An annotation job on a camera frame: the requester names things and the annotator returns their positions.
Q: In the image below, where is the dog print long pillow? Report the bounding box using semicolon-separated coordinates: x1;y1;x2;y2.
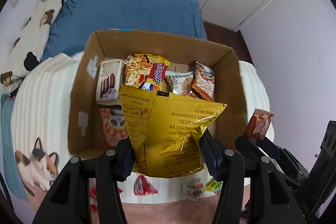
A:
1;0;65;94

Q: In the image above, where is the small red snack packet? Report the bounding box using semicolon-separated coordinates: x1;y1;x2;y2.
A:
133;175;158;196

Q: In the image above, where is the orange white snack packet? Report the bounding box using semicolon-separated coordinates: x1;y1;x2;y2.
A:
191;61;215;101

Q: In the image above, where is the panda orange snack bag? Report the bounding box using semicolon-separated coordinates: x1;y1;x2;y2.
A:
100;105;128;148

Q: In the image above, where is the white cookie packet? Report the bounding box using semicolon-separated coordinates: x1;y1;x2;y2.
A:
165;71;194;96

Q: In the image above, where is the clear snack pack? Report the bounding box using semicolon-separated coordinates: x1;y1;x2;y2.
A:
183;179;206;201

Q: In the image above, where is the white chocolate biscuit box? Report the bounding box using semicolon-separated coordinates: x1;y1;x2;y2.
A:
96;59;125;105

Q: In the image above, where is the blue bed sheet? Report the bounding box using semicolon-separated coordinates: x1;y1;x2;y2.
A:
42;0;207;61

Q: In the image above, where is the Mi Sedaap noodle packet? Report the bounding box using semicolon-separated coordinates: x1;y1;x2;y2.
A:
124;53;171;91

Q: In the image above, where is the striped cat print blanket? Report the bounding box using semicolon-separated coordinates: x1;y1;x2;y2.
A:
5;52;270;214

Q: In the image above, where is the green candy bag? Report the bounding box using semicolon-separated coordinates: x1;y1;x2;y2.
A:
206;178;223;196

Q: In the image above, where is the red long snack packet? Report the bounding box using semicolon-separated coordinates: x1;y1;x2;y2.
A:
89;186;98;213

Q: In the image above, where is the brown chocolate snack packet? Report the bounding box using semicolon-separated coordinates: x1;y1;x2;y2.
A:
243;109;274;144

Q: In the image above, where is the yellow egg biscuit bag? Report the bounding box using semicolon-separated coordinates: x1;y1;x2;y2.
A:
119;85;227;178

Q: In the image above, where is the cardboard box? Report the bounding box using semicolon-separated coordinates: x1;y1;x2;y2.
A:
67;29;248;154

